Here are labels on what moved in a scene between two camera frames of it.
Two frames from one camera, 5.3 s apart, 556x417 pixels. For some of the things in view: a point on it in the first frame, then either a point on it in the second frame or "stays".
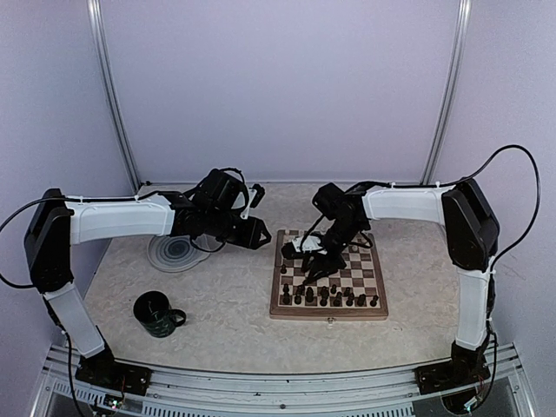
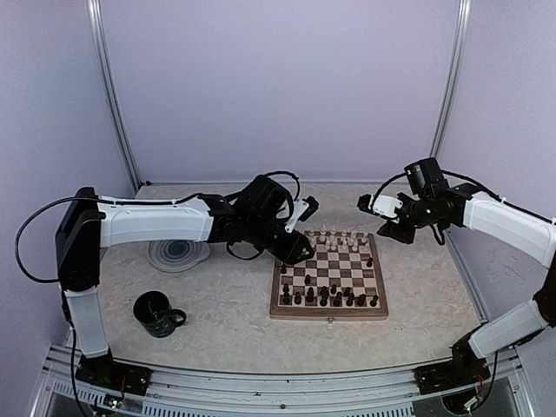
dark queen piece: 309,294 stays
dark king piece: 338,301 stays
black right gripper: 329,265 to 388,229
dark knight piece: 325,294 stays
